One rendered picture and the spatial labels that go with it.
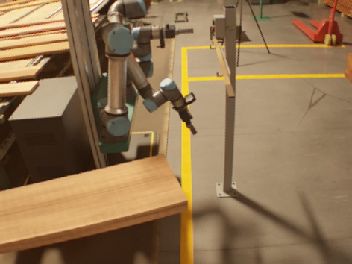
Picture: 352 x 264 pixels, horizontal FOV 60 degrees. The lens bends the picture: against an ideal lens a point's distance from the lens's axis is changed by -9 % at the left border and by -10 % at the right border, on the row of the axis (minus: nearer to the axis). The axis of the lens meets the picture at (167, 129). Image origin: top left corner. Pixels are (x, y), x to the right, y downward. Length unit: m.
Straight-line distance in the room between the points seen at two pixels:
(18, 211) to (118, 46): 0.79
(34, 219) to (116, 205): 0.28
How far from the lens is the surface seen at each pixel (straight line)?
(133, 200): 1.09
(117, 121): 1.58
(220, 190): 2.44
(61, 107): 1.94
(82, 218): 1.08
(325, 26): 5.72
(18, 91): 2.27
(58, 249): 2.25
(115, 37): 1.45
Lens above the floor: 1.68
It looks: 32 degrees down
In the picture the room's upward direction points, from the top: 5 degrees counter-clockwise
